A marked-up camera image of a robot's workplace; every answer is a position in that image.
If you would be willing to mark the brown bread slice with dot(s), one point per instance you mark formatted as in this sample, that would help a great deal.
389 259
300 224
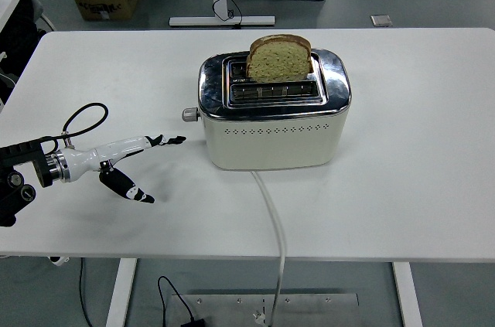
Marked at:
279 62

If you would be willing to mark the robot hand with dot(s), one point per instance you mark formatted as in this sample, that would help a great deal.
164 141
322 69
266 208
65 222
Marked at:
108 151

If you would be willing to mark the brown cardboard box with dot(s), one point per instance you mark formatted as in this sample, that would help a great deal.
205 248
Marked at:
106 4

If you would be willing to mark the grey floor socket plate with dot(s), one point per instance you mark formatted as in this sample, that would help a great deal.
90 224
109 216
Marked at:
381 20

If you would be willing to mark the white table leg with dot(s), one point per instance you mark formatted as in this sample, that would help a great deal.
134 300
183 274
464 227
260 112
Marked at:
408 296
120 296

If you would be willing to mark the grey toaster lever knob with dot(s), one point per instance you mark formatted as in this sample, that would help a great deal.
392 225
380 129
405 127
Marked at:
189 115

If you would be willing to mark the cream and chrome toaster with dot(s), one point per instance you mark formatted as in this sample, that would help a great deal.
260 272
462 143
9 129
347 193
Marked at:
270 141

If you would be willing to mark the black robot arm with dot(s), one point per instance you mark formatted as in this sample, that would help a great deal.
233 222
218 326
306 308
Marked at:
19 188

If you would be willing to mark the small white clamp device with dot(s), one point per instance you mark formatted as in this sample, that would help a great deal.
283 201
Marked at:
59 261

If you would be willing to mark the white side desk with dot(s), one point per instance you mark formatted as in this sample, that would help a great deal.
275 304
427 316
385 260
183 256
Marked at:
5 4

